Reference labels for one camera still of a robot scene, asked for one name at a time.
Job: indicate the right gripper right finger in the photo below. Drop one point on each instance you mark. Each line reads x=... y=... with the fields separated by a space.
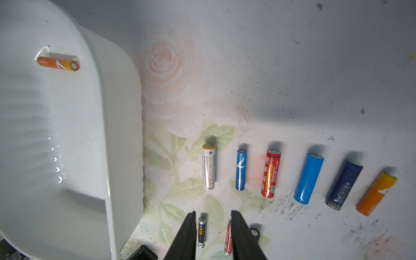
x=244 y=245

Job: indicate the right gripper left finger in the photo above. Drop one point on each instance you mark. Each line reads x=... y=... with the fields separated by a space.
x=184 y=244

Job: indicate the black copper Duracell battery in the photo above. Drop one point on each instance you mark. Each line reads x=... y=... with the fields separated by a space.
x=256 y=234

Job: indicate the red AAA battery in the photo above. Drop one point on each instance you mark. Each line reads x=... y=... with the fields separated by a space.
x=228 y=240

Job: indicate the black silver AAA battery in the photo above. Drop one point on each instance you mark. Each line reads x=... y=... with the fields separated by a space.
x=201 y=231

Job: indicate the red AA battery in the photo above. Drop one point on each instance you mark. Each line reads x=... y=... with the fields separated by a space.
x=272 y=163

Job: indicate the white orange AA battery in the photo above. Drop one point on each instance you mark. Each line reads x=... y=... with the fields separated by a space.
x=209 y=166

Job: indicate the dark blue AAA battery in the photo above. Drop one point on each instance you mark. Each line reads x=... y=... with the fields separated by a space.
x=342 y=186

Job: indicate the white plastic storage box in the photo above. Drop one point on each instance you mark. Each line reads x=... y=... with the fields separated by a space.
x=71 y=141

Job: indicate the floral table mat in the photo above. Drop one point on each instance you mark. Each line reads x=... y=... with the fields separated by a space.
x=334 y=78

